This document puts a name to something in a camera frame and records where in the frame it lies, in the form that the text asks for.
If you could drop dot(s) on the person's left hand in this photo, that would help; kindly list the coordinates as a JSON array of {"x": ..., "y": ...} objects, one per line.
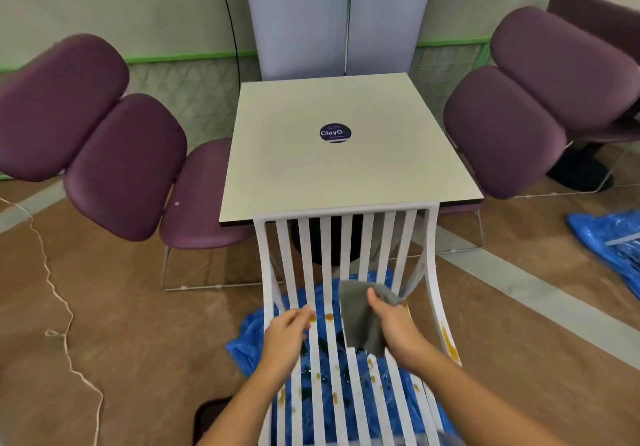
[{"x": 285, "y": 346}]

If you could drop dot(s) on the person's right hand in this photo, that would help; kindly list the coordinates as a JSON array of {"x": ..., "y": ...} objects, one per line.
[{"x": 397, "y": 331}]

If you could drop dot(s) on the grey cleaning cloth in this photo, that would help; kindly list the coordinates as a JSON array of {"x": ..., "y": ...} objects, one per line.
[{"x": 357, "y": 316}]

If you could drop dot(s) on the person's right forearm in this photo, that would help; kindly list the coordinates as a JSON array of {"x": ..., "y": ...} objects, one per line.
[{"x": 480, "y": 410}]

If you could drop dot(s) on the person's left forearm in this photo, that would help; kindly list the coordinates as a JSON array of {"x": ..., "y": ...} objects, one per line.
[{"x": 240, "y": 420}]

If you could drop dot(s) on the purple lounge chair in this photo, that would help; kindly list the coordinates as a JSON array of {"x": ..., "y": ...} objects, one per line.
[
  {"x": 125, "y": 161},
  {"x": 505, "y": 131},
  {"x": 590, "y": 11}
]

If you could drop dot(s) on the blue plastic sheet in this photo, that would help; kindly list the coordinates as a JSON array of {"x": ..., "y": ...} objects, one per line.
[
  {"x": 247, "y": 346},
  {"x": 600, "y": 241}
]

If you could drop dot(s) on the black round table base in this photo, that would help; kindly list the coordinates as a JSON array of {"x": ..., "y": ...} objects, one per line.
[
  {"x": 580, "y": 171},
  {"x": 312, "y": 246}
]

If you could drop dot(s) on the dark brown tray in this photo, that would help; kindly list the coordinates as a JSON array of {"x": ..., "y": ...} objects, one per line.
[{"x": 210, "y": 420}]

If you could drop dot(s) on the cream square table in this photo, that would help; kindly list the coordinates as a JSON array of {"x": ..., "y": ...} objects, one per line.
[{"x": 325, "y": 176}]

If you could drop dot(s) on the round dark sticker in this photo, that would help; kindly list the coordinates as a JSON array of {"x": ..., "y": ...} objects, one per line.
[{"x": 335, "y": 132}]

